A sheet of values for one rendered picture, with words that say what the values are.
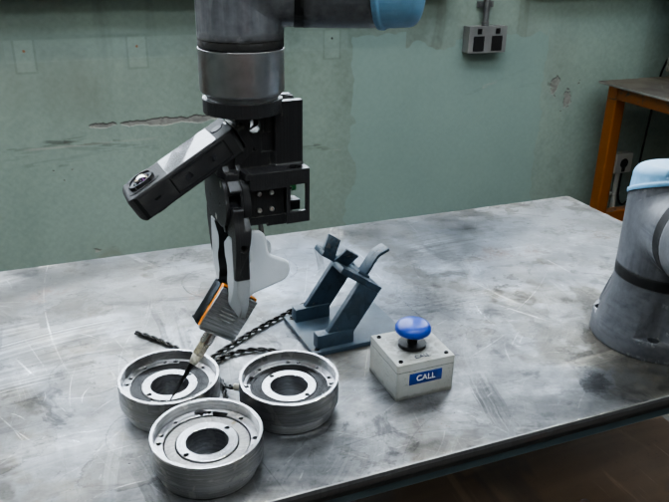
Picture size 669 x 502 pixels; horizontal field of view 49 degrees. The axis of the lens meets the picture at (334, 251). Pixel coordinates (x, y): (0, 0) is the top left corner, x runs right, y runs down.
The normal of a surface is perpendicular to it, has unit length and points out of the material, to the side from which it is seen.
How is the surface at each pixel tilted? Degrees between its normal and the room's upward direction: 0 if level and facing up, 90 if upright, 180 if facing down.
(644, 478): 0
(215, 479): 90
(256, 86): 90
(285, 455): 0
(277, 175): 90
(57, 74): 90
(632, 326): 72
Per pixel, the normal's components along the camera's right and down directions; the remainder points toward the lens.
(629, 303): -0.76, -0.06
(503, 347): 0.01, -0.91
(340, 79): 0.37, 0.37
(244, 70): 0.17, 0.39
